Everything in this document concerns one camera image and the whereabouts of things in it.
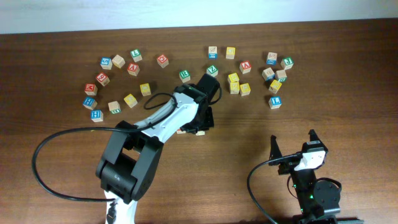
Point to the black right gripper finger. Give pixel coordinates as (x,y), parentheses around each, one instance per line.
(313,137)
(275,152)

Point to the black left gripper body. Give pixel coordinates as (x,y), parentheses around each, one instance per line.
(203,121)

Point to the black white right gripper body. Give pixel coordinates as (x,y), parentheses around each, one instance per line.
(288,168)

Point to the yellow letter C block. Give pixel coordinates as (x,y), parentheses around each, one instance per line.
(200,133)

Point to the red letter I block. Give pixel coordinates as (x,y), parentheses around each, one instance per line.
(179,131)

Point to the green letter R block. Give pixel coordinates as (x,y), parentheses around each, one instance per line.
(184,76)

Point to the red letter a block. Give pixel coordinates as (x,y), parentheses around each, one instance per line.
(245,67)
(133,69)

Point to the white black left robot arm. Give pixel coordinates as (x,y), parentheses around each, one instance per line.
(129,162)

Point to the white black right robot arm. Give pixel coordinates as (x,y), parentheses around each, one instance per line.
(318,197)

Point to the yellow block lower cluster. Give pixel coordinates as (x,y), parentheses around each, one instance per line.
(234,88)

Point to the yellow block cluster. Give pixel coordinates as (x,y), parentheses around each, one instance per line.
(233,77)
(244,89)
(234,88)

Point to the blue letter L block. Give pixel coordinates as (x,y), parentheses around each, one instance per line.
(275,102)

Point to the green letter Z block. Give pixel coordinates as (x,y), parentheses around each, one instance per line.
(212,70)

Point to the yellow block upper cluster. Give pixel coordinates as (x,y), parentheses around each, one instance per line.
(233,77)

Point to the yellow block right cluster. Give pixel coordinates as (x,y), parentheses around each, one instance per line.
(244,89)

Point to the yellow block far right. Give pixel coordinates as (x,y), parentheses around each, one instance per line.
(275,86)

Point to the wooden block blue side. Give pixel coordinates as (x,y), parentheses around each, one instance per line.
(212,52)

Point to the yellow block centre left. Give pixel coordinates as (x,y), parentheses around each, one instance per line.
(145,89)

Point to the wooden block green edge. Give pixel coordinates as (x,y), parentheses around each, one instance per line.
(280,75)

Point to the red letter C block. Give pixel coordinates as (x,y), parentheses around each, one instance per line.
(162,60)

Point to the yellow block top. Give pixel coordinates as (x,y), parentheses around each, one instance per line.
(230,53)

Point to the yellow block lower left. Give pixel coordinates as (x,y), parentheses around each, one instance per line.
(130,100)

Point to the wooden block blue edge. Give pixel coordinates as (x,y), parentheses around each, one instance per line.
(268,74)

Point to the green letter J block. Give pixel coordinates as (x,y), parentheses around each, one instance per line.
(287,63)

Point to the wooden block green side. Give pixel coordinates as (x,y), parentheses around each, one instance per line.
(114,107)

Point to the wooden block blue picture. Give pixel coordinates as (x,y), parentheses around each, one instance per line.
(271,58)

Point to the green letter L block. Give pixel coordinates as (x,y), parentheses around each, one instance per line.
(136,55)

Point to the plain wooden block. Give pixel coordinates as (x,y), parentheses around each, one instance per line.
(118,61)

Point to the blue letter H block lower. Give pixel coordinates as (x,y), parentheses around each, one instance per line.
(97,116)

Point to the blue letter h block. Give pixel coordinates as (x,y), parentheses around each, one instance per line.
(97,116)
(89,103)

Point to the red number six block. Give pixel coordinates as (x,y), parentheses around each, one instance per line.
(102,78)

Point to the blue number five block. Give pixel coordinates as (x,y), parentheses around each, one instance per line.
(106,63)

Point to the blue letter H block upper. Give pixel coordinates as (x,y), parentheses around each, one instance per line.
(89,103)

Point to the red letter M block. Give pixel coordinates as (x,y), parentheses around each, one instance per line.
(91,89)

